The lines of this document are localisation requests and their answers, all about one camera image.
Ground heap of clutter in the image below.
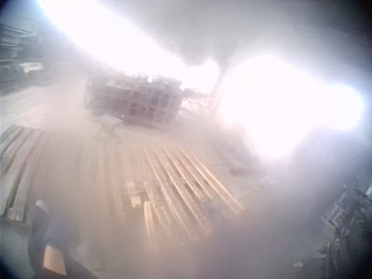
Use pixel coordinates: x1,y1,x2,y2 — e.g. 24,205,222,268
180,85,215,117

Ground wooden cubby shelf unit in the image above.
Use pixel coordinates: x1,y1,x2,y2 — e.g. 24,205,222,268
83,73,184,129

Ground dark metal rack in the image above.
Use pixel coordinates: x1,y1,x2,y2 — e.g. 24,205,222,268
302,183,372,279

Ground wall storage shelves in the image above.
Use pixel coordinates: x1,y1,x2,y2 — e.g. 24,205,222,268
0,22,46,90

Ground pile of long wooden planks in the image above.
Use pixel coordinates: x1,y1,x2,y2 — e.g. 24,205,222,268
0,124,45,225

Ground upright wooden slat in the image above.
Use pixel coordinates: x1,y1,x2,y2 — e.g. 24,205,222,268
143,201,154,235

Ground row of wooden slats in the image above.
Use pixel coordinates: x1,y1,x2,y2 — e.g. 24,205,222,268
124,146,245,244

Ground light wooden board piece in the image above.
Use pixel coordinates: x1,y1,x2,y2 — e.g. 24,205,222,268
42,245,68,276

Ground small metal stool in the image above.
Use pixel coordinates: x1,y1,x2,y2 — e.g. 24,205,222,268
94,114,123,141

